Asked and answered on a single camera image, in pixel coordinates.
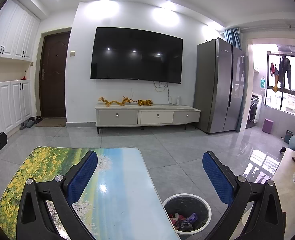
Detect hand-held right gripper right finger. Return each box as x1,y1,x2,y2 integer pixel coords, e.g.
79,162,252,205
202,151,286,240

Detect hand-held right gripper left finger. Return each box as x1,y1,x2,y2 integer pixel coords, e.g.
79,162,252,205
16,150,98,240

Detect purple wrapper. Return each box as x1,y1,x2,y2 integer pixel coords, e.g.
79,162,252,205
184,212,198,225

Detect white round trash can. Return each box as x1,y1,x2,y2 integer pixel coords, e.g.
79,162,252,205
162,193,211,235

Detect landscape print table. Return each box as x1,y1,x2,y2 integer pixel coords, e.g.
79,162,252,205
0,146,180,240

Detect grey slippers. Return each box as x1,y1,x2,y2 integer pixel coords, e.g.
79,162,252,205
20,120,35,130

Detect white base cabinets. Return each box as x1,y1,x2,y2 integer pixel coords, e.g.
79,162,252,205
0,79,33,143

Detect brown doormat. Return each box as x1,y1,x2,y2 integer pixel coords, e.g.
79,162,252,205
35,118,67,128

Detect cream side table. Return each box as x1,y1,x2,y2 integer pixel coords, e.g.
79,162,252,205
241,147,295,240

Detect purple stool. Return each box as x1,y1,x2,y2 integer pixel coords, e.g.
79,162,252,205
262,118,274,133

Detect grey washing machine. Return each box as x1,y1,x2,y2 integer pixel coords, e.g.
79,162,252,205
245,94,263,129

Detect golden dragon figurine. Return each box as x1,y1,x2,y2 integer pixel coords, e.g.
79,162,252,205
99,96,138,107

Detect white television cabinet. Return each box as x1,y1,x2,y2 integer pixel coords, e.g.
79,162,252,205
95,104,201,134

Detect grey steel refrigerator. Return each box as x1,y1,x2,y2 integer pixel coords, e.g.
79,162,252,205
193,37,245,134

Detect brown entrance door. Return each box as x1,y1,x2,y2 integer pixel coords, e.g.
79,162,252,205
39,31,72,118

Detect yellow hanging garment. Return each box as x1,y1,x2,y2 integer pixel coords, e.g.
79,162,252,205
274,67,280,92

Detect dark hanging jacket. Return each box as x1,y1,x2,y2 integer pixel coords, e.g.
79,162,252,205
279,56,292,90

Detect blue curtain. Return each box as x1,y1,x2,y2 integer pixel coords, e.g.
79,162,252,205
224,28,241,49

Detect television cable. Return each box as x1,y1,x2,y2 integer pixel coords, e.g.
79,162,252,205
152,81,178,105

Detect white wall cabinets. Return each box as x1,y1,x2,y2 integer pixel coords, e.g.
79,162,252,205
0,0,41,61

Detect black wall television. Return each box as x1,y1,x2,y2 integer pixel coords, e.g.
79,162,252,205
90,27,183,84

